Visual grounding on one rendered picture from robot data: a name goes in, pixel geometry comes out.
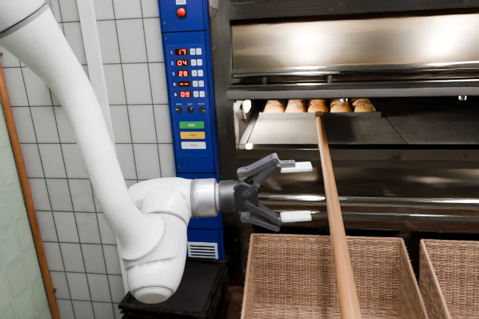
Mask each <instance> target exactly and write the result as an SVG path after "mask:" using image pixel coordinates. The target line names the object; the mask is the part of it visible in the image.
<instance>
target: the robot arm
mask: <svg viewBox="0 0 479 319"><path fill-rule="evenodd" d="M0 46H2V47H3V48H4V49H6V50H7V51H8V52H9V53H10V54H12V55H13V56H14V57H16V58H17V59H18V60H20V61H21V62H22V63H23V64H24V65H25V66H26V67H27V68H29V69H30V70H31V71H33V72H34V73H35V74H36V75H37V76H38V77H39V78H40V79H41V80H42V81H43V82H44V83H45V84H47V86H48V87H49V88H50V89H51V90H52V92H53V93H54V95H55V96H56V97H57V99H58V101H59V103H60V104H61V107H62V108H63V111H64V112H65V114H66V117H67V119H68V122H69V125H70V127H71V130H72V133H73V136H74V138H75V140H76V144H77V145H78V149H79V152H80V154H81V157H82V159H83V163H84V165H85V167H86V171H87V173H88V176H89V178H90V181H91V184H92V186H93V190H94V192H95V194H96V197H97V200H98V203H99V204H100V206H101V209H102V211H103V213H104V215H105V217H106V219H107V221H108V223H109V224H110V226H111V228H112V229H113V230H114V232H115V234H116V235H117V237H118V238H119V241H118V253H119V255H120V256H121V258H122V260H123V264H124V267H125V270H126V271H127V283H128V288H129V290H130V293H131V295H132V296H133V297H134V298H136V299H137V300H138V301H140V302H142V303H161V302H163V301H165V300H167V299H168V298H169V297H170V296H172V295H173V294H174V293H175V291H176V290H177V287H178V286H179V284H180V282H181V279H182V275H183V272H184V268H185V260H186V254H187V225H188V223H189V221H190V219H194V218H197V219H199V218H205V217H216V216H217V215H218V211H220V213H222V214H224V213H235V212H236V211H241V212H242V213H241V222H242V223H251V224H255V225H258V226H261V227H264V228H266V229H270V230H272V231H279V230H280V226H281V225H282V224H294V223H296V221H311V215H310V212H309V211H291V212H281V213H280V215H278V214H277V213H275V212H273V211H272V210H271V209H268V208H267V207H266V206H264V205H262V204H260V202H259V198H258V188H259V186H260V185H261V184H262V183H264V182H265V181H266V180H268V179H269V178H270V177H271V176H272V175H273V174H275V173H276V172H278V171H279V170H280V171H281V173H283V172H306V171H312V166H311V163H310V162H296V163H295V161H294V160H279V158H278V156H277V153H273V154H271V155H269V156H267V157H265V158H263V159H261V160H259V161H257V162H255V163H253V164H251V165H249V166H247V167H240V168H238V169H237V176H238V177H239V180H237V181H233V180H227V181H219V183H218V184H217V181H216V179H214V178H212V179H183V178H179V177H168V178H159V179H151V180H147V181H144V182H139V183H137V184H134V185H133V186H131V187H130V188H129V190H128V189H127V187H126V185H125V181H124V178H123V175H122V172H121V169H120V165H119V163H118V159H117V156H116V153H115V150H114V147H113V143H112V141H111V138H110V134H109V131H108V128H107V125H106V123H105V118H104V116H103V112H102V110H101V107H100V104H99V102H98V99H97V97H96V94H95V92H94V90H93V88H92V86H91V83H90V81H89V79H88V78H87V76H86V74H85V72H84V70H83V69H82V67H81V65H80V63H79V62H78V60H77V58H76V56H75V55H74V53H73V51H72V50H71V47H70V46H69V44H68V42H67V40H66V38H65V37H64V35H63V33H62V31H61V29H60V28H59V26H58V24H57V22H56V20H55V18H54V16H53V14H52V12H51V10H50V8H49V7H48V5H47V3H46V2H45V0H0ZM265 168H266V169H265ZM263 169H265V170H263ZM261 170H263V171H262V172H261V173H260V174H258V175H257V176H256V177H253V178H252V179H251V180H249V181H247V180H246V178H247V177H248V176H251V175H253V174H255V173H257V172H259V171H261ZM250 209H251V210H252V211H254V212H255V213H259V214H261V215H262V216H259V215H256V214H253V213H249V212H248V211H249V210H250ZM263 216H264V217H263ZM265 217H266V218H265Z"/></svg>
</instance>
